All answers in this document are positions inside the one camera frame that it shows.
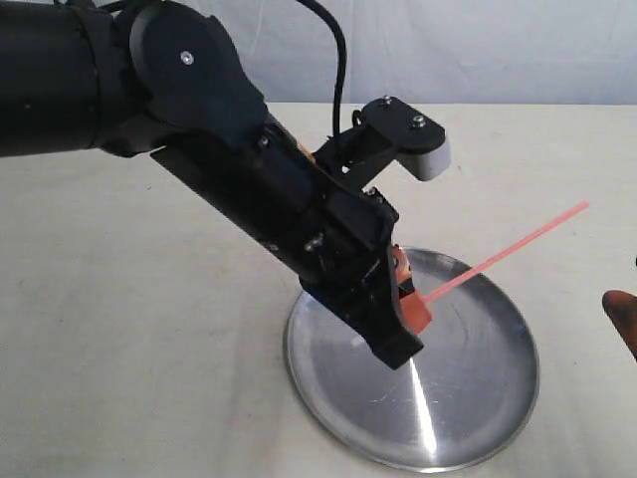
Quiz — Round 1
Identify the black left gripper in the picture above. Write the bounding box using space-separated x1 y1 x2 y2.
250 119 432 369

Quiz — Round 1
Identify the thin orange straw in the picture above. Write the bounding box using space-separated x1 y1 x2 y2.
423 201 589 303

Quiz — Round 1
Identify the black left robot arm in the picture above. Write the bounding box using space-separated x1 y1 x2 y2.
1 1 445 368

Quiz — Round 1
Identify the round metal plate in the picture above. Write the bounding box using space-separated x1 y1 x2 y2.
285 274 539 473

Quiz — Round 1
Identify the white backdrop cloth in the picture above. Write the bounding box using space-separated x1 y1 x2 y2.
208 0 637 106

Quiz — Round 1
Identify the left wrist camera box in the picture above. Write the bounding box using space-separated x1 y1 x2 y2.
361 96 451 182

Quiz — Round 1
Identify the black left camera cable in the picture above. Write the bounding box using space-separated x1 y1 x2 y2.
298 0 349 145

